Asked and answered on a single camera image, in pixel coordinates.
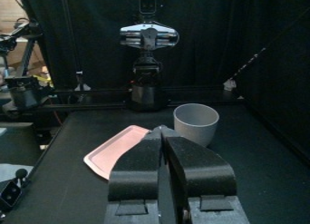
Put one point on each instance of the pink rectangular tray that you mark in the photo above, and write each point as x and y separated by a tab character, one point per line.
114	150

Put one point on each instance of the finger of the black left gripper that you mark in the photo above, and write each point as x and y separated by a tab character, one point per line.
144	38
152	38

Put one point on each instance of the small black ball knob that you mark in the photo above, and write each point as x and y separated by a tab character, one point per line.
20	173

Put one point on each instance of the black tripod-mounted device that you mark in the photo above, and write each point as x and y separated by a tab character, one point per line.
17	34

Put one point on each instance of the white paper sheet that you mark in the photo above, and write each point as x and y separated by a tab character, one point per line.
10	170

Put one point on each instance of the black curtain cloth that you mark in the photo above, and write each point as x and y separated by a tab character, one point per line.
225	37

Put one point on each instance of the black frame rail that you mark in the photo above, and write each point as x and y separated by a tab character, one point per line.
100	106

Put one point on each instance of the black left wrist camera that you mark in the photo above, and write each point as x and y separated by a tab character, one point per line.
147	4

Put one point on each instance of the black-white frame bracket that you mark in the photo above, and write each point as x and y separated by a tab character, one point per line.
80	82

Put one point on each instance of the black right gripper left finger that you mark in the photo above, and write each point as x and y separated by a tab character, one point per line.
135	168

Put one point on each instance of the grey cup-shaped bowl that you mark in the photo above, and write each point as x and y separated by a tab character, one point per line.
195	123

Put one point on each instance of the white curtain clamp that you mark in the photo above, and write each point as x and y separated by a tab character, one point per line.
229	84

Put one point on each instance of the black motor block device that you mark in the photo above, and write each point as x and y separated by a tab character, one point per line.
24	91

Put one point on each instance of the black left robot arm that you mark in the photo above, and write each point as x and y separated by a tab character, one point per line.
147	84

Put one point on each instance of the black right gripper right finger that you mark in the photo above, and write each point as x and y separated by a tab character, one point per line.
203	167

